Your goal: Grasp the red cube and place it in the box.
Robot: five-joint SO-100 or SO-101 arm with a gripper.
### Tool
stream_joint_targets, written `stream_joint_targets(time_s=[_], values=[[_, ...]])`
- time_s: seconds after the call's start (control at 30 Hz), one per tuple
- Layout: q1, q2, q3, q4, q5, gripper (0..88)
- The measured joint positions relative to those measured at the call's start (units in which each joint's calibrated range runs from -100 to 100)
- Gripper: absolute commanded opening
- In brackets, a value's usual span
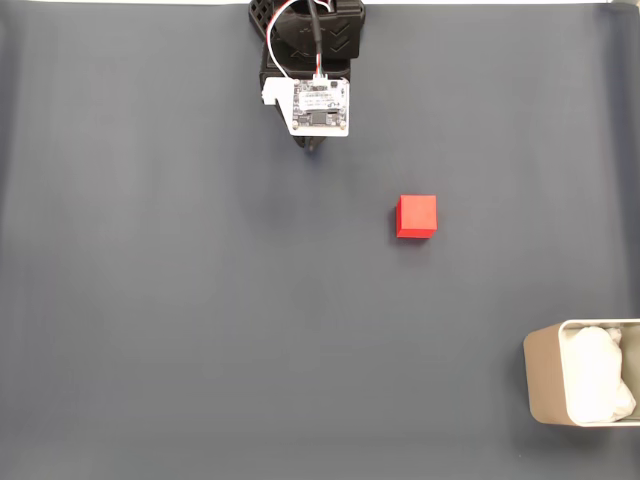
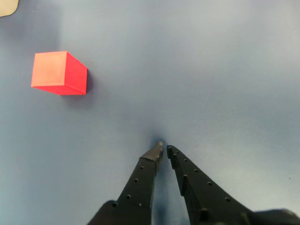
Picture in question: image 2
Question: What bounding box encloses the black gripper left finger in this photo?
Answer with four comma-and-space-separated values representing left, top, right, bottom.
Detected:
87, 141, 164, 225

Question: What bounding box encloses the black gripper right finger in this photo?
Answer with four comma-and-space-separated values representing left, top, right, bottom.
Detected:
166, 144, 258, 225

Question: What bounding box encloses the red cube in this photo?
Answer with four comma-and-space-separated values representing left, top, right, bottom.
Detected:
30, 51, 88, 96

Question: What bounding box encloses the beige plastic box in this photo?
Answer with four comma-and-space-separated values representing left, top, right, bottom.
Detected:
0, 0, 20, 17

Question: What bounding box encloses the dark blue table mat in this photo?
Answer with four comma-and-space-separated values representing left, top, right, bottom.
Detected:
0, 0, 300, 225

